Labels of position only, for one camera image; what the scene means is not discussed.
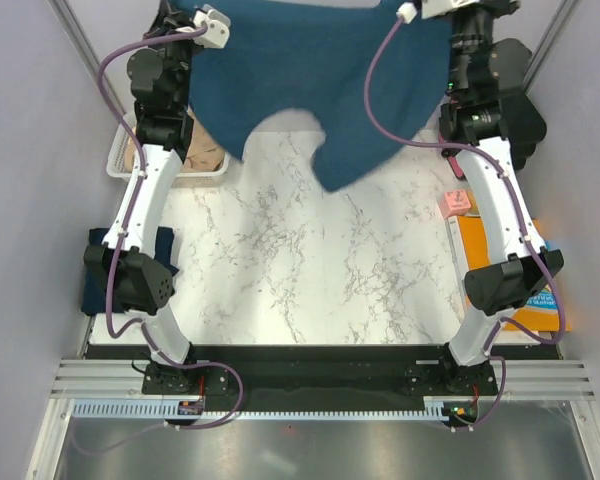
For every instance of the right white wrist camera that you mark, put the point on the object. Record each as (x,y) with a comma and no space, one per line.
(426,9)

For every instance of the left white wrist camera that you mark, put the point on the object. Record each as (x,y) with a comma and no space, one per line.
(217,26)

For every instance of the pink cube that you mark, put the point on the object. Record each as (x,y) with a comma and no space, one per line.
(454,203)

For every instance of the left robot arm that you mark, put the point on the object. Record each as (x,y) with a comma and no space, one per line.
(138,288)

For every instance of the aluminium rail frame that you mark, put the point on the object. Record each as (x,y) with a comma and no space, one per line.
(543,423)

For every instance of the folded navy t shirt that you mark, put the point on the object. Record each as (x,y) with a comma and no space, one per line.
(93,296)

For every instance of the white plastic basket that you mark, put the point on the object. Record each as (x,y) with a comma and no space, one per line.
(121,160)

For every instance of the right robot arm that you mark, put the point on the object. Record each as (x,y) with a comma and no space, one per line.
(520,262)

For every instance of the orange folder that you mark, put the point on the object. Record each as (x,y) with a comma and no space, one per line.
(470,251)

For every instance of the blue treehouse book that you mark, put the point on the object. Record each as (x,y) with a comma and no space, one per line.
(543,301)

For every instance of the black pink drawer unit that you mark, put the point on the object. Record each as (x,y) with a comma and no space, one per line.
(513,118)

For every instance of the white cable duct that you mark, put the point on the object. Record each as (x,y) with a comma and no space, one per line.
(172,409)

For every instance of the beige t shirt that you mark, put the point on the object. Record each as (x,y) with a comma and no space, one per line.
(204,154)

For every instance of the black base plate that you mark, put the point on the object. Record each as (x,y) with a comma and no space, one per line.
(318,378)

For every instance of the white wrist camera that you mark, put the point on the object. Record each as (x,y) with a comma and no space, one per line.
(217,26)
(426,9)

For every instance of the blue t shirt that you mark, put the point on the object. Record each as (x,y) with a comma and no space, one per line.
(368,81)

